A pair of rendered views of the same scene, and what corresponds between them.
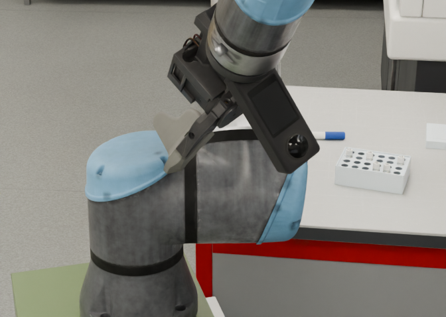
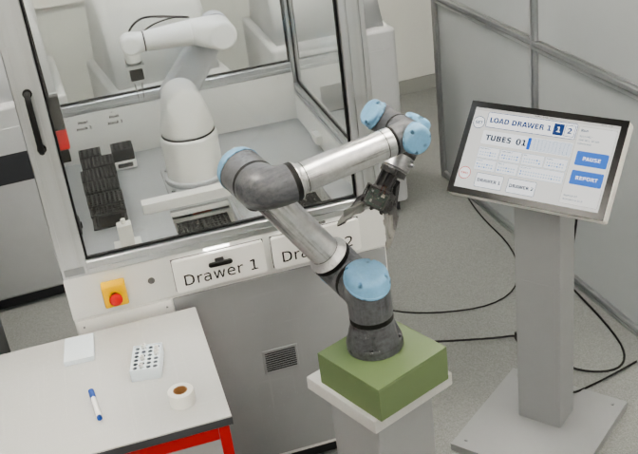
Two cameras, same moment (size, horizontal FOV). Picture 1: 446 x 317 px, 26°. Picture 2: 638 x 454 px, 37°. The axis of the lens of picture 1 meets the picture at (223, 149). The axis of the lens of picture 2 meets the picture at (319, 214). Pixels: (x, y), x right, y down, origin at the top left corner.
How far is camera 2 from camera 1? 2.87 m
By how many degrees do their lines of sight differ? 94
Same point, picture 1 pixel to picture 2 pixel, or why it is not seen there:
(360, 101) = (18, 406)
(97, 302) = (397, 333)
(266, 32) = not seen: hidden behind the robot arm
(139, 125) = not seen: outside the picture
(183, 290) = not seen: hidden behind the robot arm
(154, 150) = (365, 264)
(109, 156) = (376, 274)
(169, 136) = (389, 230)
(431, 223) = (194, 336)
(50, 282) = (375, 375)
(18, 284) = (385, 383)
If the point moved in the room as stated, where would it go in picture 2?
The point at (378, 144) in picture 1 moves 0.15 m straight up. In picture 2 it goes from (94, 378) to (83, 334)
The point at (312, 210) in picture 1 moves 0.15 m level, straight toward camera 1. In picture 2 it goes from (198, 375) to (251, 361)
